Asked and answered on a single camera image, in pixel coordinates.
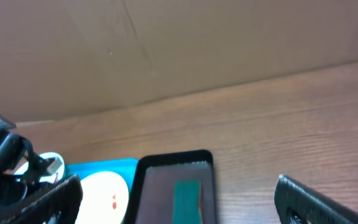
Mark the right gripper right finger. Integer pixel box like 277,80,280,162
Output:
274,174,358,224

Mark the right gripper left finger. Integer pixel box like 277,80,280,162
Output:
0,175,83,224

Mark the yellow green plate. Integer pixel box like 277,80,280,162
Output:
75,171,129,224

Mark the green scrubbing sponge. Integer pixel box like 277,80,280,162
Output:
172,180,203,224

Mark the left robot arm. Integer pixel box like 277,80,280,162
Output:
0,129,65,211

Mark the teal plastic tray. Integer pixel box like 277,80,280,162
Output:
64,158,138,192

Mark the black water tray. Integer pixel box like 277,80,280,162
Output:
123,149,219,224

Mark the light blue plate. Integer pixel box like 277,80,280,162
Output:
14,152,65,184

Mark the cardboard backdrop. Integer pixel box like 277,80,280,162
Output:
0,0,358,122

